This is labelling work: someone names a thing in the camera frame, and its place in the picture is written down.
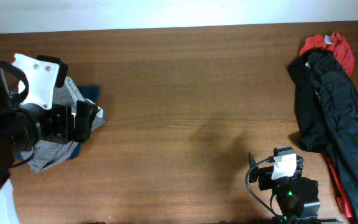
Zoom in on navy blue garment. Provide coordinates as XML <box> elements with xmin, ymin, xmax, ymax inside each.
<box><xmin>14</xmin><ymin>85</ymin><xmax>101</xmax><ymax>161</ymax></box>

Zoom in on grey shorts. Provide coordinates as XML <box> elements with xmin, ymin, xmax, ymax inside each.
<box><xmin>9</xmin><ymin>75</ymin><xmax>107</xmax><ymax>174</ymax></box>

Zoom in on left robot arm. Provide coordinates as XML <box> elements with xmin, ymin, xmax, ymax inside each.
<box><xmin>0</xmin><ymin>55</ymin><xmax>98</xmax><ymax>223</ymax></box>

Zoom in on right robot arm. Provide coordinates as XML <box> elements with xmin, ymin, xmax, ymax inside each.
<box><xmin>245</xmin><ymin>147</ymin><xmax>340</xmax><ymax>224</ymax></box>

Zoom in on black garment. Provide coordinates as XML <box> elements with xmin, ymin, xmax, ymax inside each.
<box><xmin>287</xmin><ymin>49</ymin><xmax>358</xmax><ymax>187</ymax></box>

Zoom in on red garment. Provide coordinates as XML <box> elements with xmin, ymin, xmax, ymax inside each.
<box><xmin>300</xmin><ymin>31</ymin><xmax>355</xmax><ymax>77</ymax></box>

